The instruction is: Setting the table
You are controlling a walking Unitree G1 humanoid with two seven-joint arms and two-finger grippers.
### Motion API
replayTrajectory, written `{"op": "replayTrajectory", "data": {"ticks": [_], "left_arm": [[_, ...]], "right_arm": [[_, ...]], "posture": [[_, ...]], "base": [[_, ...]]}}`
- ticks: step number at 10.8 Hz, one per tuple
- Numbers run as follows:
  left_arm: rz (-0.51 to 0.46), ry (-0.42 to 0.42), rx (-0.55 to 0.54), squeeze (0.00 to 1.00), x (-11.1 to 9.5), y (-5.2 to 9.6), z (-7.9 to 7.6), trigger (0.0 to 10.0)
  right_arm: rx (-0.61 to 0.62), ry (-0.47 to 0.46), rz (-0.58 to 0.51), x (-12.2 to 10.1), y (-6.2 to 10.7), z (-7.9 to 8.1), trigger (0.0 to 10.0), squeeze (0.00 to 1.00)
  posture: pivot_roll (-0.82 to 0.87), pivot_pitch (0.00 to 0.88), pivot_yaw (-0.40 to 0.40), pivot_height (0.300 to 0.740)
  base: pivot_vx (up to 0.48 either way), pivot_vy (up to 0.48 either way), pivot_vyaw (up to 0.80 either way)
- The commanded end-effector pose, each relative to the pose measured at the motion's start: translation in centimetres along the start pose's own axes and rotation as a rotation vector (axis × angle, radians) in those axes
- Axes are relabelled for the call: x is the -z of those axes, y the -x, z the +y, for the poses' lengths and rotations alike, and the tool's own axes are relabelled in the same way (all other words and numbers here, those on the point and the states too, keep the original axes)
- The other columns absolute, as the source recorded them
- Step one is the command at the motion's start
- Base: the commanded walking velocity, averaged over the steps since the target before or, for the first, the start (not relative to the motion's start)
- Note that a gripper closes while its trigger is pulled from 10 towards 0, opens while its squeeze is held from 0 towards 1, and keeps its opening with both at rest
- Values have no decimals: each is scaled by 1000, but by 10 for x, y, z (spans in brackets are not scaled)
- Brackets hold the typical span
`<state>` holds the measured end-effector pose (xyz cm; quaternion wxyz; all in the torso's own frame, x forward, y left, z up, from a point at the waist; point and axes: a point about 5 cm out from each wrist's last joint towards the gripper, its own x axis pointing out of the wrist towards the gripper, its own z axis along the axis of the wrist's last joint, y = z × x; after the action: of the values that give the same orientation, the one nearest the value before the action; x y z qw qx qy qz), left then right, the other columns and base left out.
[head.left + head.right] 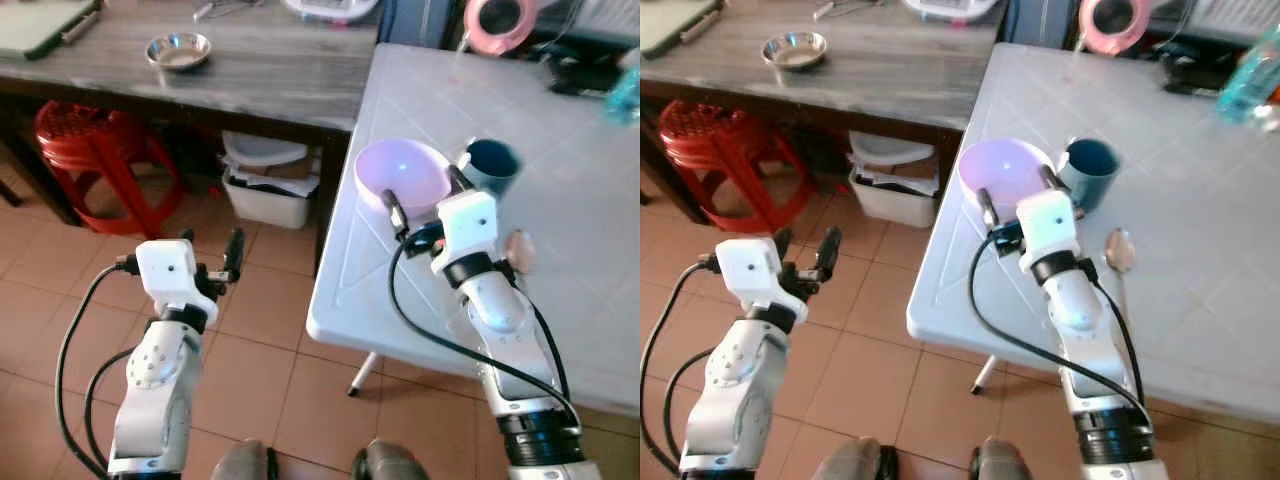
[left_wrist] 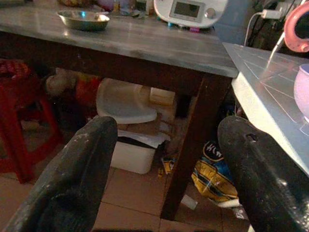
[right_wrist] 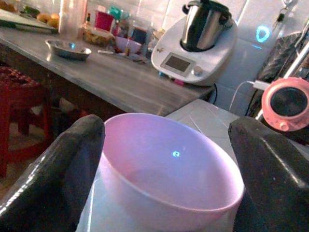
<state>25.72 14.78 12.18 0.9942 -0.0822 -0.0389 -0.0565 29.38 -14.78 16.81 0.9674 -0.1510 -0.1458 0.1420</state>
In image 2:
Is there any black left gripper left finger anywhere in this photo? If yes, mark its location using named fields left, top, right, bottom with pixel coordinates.
left=4, top=116, right=118, bottom=232

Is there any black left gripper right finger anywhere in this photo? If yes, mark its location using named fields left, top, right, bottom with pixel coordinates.
left=217, top=115, right=309, bottom=232

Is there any yellow and blue bag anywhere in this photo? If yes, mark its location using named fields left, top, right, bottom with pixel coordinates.
left=192, top=140, right=240, bottom=207

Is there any white plastic bin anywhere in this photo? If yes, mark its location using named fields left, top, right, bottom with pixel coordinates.
left=110, top=136, right=157, bottom=174

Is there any red plastic stool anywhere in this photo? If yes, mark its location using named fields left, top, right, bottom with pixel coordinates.
left=0, top=59, right=65, bottom=184

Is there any white plastic seat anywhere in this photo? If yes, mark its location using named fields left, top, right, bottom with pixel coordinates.
left=96, top=77, right=157, bottom=124

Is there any white folding table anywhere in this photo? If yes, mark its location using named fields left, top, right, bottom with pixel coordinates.
left=222, top=42, right=309, bottom=177

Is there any pale lilac cup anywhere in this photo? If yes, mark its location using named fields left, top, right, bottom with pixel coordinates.
left=293, top=64, right=309, bottom=123

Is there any cream cardboard box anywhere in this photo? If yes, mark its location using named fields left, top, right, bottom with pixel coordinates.
left=150, top=87, right=176, bottom=106

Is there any dark wooden table grey top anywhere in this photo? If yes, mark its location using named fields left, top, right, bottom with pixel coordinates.
left=0, top=4, right=239, bottom=221

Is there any round steel bowl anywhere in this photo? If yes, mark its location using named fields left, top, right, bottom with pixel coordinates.
left=56, top=10, right=111, bottom=31

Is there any white charger plug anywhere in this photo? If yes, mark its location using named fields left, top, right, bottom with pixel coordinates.
left=262, top=9, right=282, bottom=20

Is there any white kitchen appliance with display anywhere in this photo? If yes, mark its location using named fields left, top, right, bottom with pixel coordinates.
left=154, top=0, right=229, bottom=29

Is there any thin white cable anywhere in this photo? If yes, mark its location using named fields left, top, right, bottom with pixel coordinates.
left=267, top=31, right=286, bottom=64

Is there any pink ring-shaped object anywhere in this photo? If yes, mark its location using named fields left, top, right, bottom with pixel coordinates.
left=283, top=2, right=309, bottom=53

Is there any white charger cable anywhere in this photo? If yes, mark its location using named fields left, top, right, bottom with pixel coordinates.
left=243, top=11, right=266, bottom=46

